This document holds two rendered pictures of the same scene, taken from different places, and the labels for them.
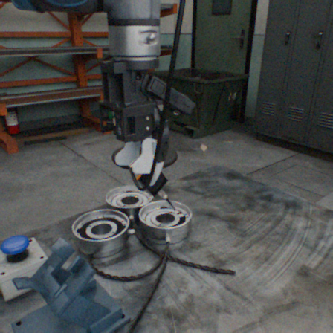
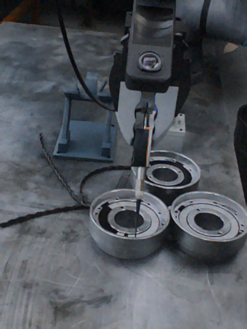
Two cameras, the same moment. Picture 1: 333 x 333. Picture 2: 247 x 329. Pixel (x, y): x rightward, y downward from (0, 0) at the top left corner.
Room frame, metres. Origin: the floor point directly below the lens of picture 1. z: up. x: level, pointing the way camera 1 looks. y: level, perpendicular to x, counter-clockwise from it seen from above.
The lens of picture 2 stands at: (0.85, -0.39, 1.24)
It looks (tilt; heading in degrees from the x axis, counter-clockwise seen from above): 32 degrees down; 131
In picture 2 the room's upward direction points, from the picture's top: 6 degrees clockwise
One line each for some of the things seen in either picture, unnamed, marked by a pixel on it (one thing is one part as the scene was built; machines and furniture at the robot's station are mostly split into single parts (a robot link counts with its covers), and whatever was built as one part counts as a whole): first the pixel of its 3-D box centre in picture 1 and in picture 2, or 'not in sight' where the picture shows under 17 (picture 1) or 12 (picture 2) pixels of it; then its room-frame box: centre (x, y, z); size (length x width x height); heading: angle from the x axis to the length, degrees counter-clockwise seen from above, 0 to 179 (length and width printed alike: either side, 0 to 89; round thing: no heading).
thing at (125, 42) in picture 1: (136, 43); not in sight; (0.50, 0.04, 1.15); 0.08 x 0.08 x 0.05
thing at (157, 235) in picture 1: (165, 221); (128, 223); (0.53, 0.00, 0.82); 0.10 x 0.10 x 0.04
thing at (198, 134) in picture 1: (195, 101); not in sight; (3.99, -0.37, 0.35); 1.04 x 0.74 x 0.70; 38
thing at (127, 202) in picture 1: (130, 204); (207, 225); (0.60, 0.08, 0.82); 0.10 x 0.10 x 0.04
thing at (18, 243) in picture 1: (17, 253); not in sight; (0.40, 0.23, 0.85); 0.04 x 0.04 x 0.05
